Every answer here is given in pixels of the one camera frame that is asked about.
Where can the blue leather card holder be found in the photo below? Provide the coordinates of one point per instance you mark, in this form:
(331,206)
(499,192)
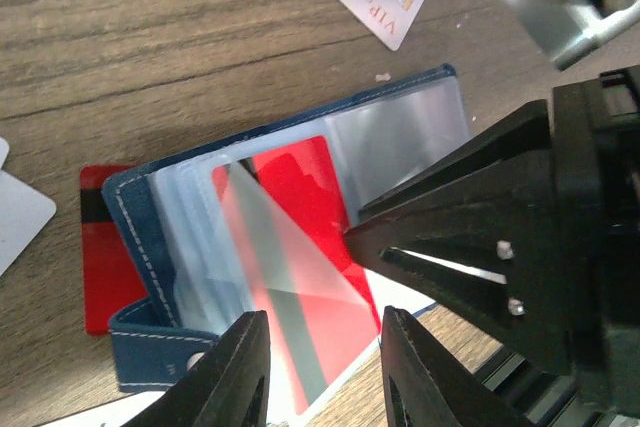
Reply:
(167,212)

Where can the red striped card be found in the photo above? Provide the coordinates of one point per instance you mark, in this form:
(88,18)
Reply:
(110,280)
(285,214)

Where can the red striped card bottom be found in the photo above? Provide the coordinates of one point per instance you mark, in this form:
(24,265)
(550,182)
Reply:
(285,214)

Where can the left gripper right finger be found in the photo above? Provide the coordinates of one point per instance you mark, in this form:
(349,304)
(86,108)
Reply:
(425,385)

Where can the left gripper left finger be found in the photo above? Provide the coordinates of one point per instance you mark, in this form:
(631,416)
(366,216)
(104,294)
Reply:
(228,386)

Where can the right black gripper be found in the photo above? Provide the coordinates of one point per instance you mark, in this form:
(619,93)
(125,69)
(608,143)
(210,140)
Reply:
(486,245)

